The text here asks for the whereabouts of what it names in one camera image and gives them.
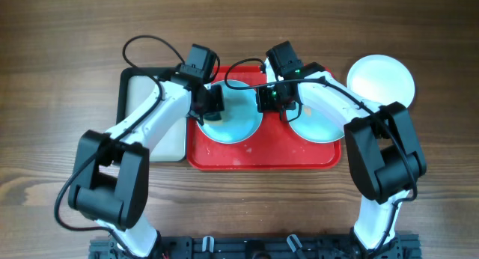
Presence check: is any red plastic tray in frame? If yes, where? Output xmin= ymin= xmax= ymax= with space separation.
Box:
xmin=186 ymin=66 xmax=341 ymax=171

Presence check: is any light blue plate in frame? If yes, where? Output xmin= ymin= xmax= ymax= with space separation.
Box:
xmin=286 ymin=104 xmax=344 ymax=144
xmin=199 ymin=81 xmax=263 ymax=144

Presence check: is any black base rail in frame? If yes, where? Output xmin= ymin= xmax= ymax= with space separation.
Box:
xmin=88 ymin=233 xmax=423 ymax=259

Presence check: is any green yellow sponge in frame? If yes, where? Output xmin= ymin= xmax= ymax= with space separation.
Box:
xmin=203 ymin=112 xmax=222 ymax=122

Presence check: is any light blue plate right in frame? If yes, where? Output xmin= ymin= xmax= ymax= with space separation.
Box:
xmin=286 ymin=104 xmax=344 ymax=144

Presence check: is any black water tray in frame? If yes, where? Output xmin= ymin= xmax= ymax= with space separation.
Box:
xmin=116 ymin=68 xmax=187 ymax=162

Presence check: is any white round plate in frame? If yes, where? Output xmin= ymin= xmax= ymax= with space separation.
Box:
xmin=347 ymin=55 xmax=415 ymax=108

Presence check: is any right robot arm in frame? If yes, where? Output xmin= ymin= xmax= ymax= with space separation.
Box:
xmin=262 ymin=60 xmax=427 ymax=256

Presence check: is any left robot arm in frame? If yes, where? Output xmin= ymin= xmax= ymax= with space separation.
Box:
xmin=60 ymin=72 xmax=225 ymax=258

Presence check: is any light blue plate front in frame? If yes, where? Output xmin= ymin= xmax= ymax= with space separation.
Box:
xmin=199 ymin=81 xmax=263 ymax=144

